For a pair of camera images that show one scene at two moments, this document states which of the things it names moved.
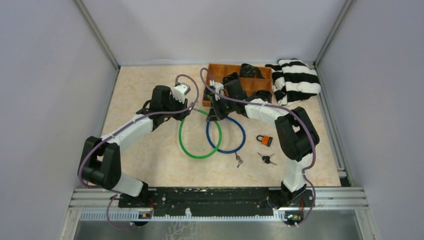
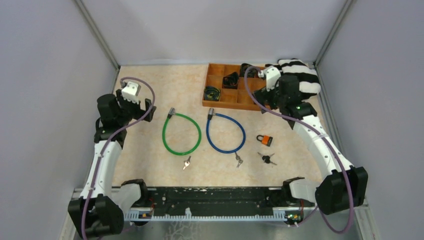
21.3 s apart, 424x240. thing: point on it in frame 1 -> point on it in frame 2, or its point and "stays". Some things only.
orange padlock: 266,140 stays
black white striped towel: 293,81 stays
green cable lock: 220,140 -> 172,113
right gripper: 214,113 -> 262,95
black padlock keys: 266,159 stays
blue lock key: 238,158 stays
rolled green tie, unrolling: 248,71 stays
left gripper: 182,115 -> 140,112
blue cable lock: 242,127 stays
